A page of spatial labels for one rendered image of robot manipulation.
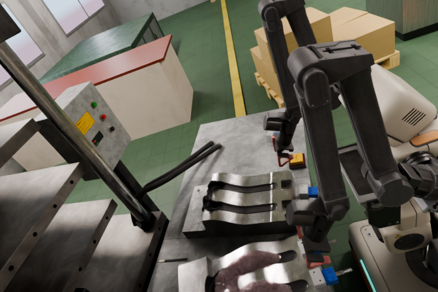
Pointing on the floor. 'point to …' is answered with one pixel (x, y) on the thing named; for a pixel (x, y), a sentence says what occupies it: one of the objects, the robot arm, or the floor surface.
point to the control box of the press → (93, 135)
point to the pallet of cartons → (359, 22)
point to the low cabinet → (106, 46)
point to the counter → (116, 97)
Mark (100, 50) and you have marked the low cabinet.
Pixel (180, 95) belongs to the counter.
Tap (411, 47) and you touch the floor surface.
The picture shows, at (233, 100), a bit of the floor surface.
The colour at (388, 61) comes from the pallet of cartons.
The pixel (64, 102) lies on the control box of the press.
